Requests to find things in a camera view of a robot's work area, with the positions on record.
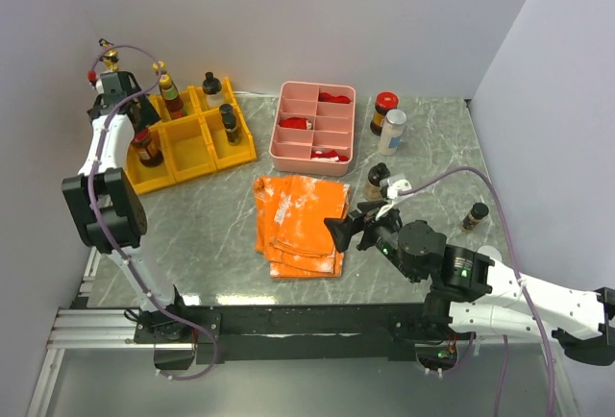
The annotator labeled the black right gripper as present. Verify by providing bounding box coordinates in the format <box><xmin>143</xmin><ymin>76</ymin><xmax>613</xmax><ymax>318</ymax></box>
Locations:
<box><xmin>323</xmin><ymin>198</ymin><xmax>421</xmax><ymax>282</ymax></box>

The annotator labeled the brass clamp wall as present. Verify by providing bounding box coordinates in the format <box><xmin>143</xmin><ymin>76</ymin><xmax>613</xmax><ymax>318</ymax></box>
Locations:
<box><xmin>101</xmin><ymin>49</ymin><xmax>119</xmax><ymax>72</ymax></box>
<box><xmin>99</xmin><ymin>38</ymin><xmax>113</xmax><ymax>48</ymax></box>

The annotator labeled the sauce bottle yellow cap back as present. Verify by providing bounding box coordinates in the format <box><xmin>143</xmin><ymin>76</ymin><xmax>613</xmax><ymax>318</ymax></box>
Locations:
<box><xmin>153</xmin><ymin>61</ymin><xmax>167</xmax><ymax>76</ymax></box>

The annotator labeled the brown spice jar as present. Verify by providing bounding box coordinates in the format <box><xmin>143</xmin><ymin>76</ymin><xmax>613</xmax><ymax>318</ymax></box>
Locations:
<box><xmin>363</xmin><ymin>162</ymin><xmax>390</xmax><ymax>202</ymax></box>

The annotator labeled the sauce bottle green label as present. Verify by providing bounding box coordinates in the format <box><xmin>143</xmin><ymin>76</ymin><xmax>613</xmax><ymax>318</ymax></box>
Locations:
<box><xmin>159</xmin><ymin>73</ymin><xmax>186</xmax><ymax>120</ymax></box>

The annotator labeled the white bottle black cap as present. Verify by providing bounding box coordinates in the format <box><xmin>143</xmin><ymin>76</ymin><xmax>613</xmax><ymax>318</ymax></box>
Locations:
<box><xmin>201</xmin><ymin>71</ymin><xmax>225</xmax><ymax>109</ymax></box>

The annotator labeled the dark spice jar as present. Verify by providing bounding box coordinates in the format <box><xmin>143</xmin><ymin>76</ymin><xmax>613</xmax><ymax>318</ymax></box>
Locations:
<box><xmin>222</xmin><ymin>113</ymin><xmax>241</xmax><ymax>145</ymax></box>

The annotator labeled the dark spice shaker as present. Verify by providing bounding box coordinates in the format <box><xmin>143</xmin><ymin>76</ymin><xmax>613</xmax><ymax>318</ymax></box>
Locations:
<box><xmin>219</xmin><ymin>104</ymin><xmax>236</xmax><ymax>127</ymax></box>

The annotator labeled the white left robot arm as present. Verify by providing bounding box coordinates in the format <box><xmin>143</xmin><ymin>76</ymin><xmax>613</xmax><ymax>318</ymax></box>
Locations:
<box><xmin>61</xmin><ymin>69</ymin><xmax>192</xmax><ymax>342</ymax></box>

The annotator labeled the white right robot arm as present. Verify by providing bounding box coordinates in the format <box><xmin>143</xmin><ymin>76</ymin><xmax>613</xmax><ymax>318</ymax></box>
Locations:
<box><xmin>324</xmin><ymin>202</ymin><xmax>614</xmax><ymax>366</ymax></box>

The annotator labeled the orange tie-dye cloth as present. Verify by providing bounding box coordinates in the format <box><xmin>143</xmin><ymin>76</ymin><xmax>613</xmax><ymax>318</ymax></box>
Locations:
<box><xmin>253</xmin><ymin>175</ymin><xmax>350</xmax><ymax>279</ymax></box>

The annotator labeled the red white sock bottom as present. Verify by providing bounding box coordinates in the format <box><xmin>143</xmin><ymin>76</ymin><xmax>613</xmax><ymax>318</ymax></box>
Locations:
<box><xmin>310</xmin><ymin>149</ymin><xmax>350</xmax><ymax>163</ymax></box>

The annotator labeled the pink divided tray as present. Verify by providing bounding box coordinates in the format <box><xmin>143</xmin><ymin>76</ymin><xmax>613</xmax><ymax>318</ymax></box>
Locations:
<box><xmin>269</xmin><ymin>81</ymin><xmax>357</xmax><ymax>177</ymax></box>

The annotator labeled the yellow plastic bin organizer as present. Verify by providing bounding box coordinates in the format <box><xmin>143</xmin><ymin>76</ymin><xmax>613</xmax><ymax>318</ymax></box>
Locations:
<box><xmin>125</xmin><ymin>78</ymin><xmax>258</xmax><ymax>195</ymax></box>

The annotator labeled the silver lid glass jar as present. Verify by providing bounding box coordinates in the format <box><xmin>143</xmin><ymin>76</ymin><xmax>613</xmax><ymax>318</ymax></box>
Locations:
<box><xmin>378</xmin><ymin>109</ymin><xmax>407</xmax><ymax>156</ymax></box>

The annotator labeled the red sock middle compartment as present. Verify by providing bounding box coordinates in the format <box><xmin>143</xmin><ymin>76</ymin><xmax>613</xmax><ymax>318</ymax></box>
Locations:
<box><xmin>279</xmin><ymin>116</ymin><xmax>313</xmax><ymax>130</ymax></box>

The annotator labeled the red sock compartment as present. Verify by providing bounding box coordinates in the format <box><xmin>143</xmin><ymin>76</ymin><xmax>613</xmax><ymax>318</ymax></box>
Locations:
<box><xmin>318</xmin><ymin>92</ymin><xmax>352</xmax><ymax>104</ymax></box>
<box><xmin>279</xmin><ymin>116</ymin><xmax>313</xmax><ymax>130</ymax></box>

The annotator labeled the red lid sauce jar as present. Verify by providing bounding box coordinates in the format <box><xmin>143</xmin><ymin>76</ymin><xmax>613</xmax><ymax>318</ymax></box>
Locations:
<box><xmin>370</xmin><ymin>91</ymin><xmax>399</xmax><ymax>136</ymax></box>

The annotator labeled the dark brown jar back right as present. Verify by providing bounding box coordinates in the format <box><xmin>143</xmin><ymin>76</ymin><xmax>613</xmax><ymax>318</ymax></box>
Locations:
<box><xmin>459</xmin><ymin>203</ymin><xmax>489</xmax><ymax>233</ymax></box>

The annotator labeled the red sock top compartment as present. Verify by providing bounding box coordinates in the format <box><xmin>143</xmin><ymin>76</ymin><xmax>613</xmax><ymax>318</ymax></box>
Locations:
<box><xmin>318</xmin><ymin>92</ymin><xmax>352</xmax><ymax>104</ymax></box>

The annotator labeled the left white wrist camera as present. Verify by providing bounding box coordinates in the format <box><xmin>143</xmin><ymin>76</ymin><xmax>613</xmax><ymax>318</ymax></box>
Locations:
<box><xmin>86</xmin><ymin>69</ymin><xmax>104</xmax><ymax>94</ymax></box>

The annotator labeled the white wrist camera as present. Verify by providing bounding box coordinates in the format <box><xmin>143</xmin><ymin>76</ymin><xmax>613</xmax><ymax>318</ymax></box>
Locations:
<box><xmin>376</xmin><ymin>174</ymin><xmax>412</xmax><ymax>220</ymax></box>
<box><xmin>86</xmin><ymin>69</ymin><xmax>104</xmax><ymax>94</ymax></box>

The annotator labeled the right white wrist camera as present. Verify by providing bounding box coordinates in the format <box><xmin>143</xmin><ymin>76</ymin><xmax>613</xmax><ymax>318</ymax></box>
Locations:
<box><xmin>376</xmin><ymin>174</ymin><xmax>412</xmax><ymax>220</ymax></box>

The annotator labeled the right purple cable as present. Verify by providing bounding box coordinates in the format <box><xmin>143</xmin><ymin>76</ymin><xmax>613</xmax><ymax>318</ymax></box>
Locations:
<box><xmin>398</xmin><ymin>166</ymin><xmax>558</xmax><ymax>417</ymax></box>

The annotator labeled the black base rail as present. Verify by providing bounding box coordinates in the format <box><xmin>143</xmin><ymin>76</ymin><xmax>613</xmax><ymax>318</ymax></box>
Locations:
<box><xmin>134</xmin><ymin>303</ymin><xmax>469</xmax><ymax>370</ymax></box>

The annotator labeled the aluminium frame rail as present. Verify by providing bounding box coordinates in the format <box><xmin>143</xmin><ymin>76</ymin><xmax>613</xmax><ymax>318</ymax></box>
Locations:
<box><xmin>46</xmin><ymin>250</ymin><xmax>137</xmax><ymax>350</ymax></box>

